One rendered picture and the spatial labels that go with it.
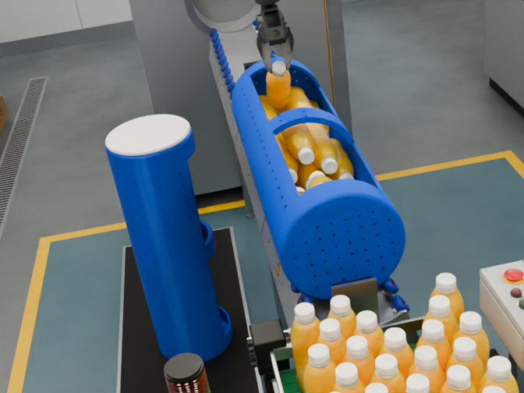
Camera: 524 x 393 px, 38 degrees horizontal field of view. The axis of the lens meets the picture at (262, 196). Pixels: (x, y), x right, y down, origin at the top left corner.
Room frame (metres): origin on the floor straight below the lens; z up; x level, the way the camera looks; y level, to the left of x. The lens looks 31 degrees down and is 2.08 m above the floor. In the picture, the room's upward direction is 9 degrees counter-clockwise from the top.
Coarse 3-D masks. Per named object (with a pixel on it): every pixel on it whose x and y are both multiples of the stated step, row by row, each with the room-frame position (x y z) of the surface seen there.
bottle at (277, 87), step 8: (272, 72) 2.02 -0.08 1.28; (288, 72) 2.03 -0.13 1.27; (272, 80) 2.02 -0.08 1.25; (280, 80) 2.01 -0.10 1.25; (288, 80) 2.02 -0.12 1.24; (272, 88) 2.03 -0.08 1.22; (280, 88) 2.02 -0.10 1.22; (288, 88) 2.04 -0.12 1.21; (272, 96) 2.06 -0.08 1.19; (280, 96) 2.05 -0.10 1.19; (288, 96) 2.08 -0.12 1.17; (272, 104) 2.10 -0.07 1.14; (280, 104) 2.09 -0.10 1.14
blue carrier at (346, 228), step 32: (256, 64) 2.23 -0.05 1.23; (256, 96) 2.03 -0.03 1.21; (320, 96) 2.20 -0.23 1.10; (256, 128) 1.87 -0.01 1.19; (256, 160) 1.76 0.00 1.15; (352, 160) 1.82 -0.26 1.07; (288, 192) 1.49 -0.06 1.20; (320, 192) 1.41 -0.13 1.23; (352, 192) 1.39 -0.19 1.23; (384, 192) 1.53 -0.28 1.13; (288, 224) 1.39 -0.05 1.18; (320, 224) 1.38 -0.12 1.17; (352, 224) 1.39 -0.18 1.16; (384, 224) 1.39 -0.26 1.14; (288, 256) 1.37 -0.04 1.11; (320, 256) 1.38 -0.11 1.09; (352, 256) 1.38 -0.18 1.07; (384, 256) 1.39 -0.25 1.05; (320, 288) 1.38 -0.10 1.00
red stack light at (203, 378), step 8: (200, 376) 0.89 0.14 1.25; (168, 384) 0.89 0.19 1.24; (176, 384) 0.88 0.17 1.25; (184, 384) 0.88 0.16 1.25; (192, 384) 0.88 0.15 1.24; (200, 384) 0.89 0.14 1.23; (176, 392) 0.88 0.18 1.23; (184, 392) 0.88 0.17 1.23; (192, 392) 0.88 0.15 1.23; (200, 392) 0.89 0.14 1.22
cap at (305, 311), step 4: (300, 304) 1.20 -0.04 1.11; (304, 304) 1.20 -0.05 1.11; (308, 304) 1.20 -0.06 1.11; (296, 308) 1.19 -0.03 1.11; (300, 308) 1.19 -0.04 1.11; (304, 308) 1.19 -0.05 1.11; (308, 308) 1.19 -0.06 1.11; (312, 308) 1.19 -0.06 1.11; (296, 312) 1.18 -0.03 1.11; (300, 312) 1.18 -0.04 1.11; (304, 312) 1.18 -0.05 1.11; (308, 312) 1.18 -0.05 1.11; (312, 312) 1.18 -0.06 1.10; (296, 316) 1.18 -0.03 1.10; (300, 316) 1.17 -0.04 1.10; (304, 316) 1.17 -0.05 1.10; (308, 316) 1.17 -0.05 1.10; (312, 316) 1.18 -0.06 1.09; (300, 320) 1.18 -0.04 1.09; (304, 320) 1.17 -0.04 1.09
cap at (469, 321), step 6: (468, 312) 1.10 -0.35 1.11; (474, 312) 1.10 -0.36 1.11; (462, 318) 1.09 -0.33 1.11; (468, 318) 1.09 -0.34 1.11; (474, 318) 1.08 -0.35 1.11; (480, 318) 1.08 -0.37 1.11; (462, 324) 1.08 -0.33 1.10; (468, 324) 1.07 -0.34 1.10; (474, 324) 1.07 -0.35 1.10; (480, 324) 1.08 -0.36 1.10; (468, 330) 1.07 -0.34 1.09; (474, 330) 1.07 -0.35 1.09
